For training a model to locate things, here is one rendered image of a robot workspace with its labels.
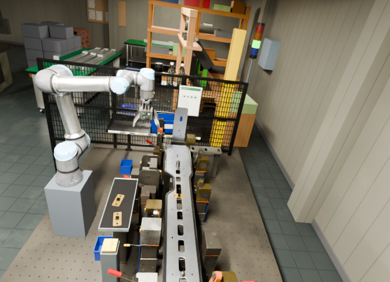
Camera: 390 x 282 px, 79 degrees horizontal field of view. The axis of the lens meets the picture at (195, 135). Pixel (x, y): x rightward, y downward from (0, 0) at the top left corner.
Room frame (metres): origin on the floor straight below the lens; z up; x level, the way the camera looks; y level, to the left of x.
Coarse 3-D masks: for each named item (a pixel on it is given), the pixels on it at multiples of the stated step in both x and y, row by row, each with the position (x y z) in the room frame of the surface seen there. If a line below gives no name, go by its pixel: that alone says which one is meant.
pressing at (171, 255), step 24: (168, 144) 1.84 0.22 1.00; (168, 168) 1.49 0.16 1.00; (192, 168) 1.54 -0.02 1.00; (168, 192) 1.22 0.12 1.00; (168, 216) 1.02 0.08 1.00; (192, 216) 1.05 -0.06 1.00; (168, 240) 0.86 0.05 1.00; (192, 240) 0.88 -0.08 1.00; (168, 264) 0.72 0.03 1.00; (192, 264) 0.74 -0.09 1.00
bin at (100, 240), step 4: (100, 236) 0.97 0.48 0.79; (104, 236) 0.98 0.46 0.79; (108, 236) 0.98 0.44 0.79; (112, 236) 0.98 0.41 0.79; (96, 240) 0.94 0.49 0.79; (100, 240) 0.97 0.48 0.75; (96, 244) 0.92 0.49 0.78; (100, 244) 0.97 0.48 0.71; (96, 248) 0.92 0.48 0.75; (100, 248) 0.95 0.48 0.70; (96, 252) 0.87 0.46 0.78; (96, 256) 0.87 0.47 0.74; (96, 260) 0.87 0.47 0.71
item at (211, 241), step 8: (208, 232) 0.93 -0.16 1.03; (216, 232) 0.93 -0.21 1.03; (208, 240) 0.87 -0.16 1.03; (216, 240) 0.88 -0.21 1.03; (208, 248) 0.83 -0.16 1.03; (216, 248) 0.83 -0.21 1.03; (200, 256) 0.91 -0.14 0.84; (208, 256) 0.83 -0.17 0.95; (216, 256) 0.84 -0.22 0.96; (200, 264) 0.88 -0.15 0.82; (208, 264) 0.83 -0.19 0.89; (208, 272) 0.84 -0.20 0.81; (208, 280) 0.84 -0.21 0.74
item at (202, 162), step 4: (200, 156) 1.66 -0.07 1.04; (204, 156) 1.67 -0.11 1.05; (200, 160) 1.61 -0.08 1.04; (204, 160) 1.62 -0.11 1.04; (200, 164) 1.61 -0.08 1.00; (204, 164) 1.62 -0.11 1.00; (196, 168) 1.61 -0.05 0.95; (200, 168) 1.61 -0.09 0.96; (204, 168) 1.62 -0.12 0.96; (204, 172) 1.63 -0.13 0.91; (204, 176) 1.66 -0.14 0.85; (192, 188) 1.64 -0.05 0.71
